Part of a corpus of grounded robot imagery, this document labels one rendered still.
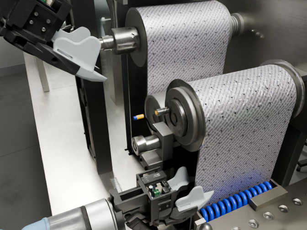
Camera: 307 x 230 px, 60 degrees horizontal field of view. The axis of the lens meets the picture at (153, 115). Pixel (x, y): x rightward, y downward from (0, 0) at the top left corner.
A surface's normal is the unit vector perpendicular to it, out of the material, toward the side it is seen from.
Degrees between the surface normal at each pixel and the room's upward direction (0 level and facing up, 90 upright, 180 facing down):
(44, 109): 0
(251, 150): 90
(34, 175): 0
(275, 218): 0
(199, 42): 92
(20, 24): 90
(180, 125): 90
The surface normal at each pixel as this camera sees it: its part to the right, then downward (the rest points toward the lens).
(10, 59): 0.54, 0.45
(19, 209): 0.00, -0.84
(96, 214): 0.13, -0.65
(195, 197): 0.33, 0.51
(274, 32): -0.90, 0.23
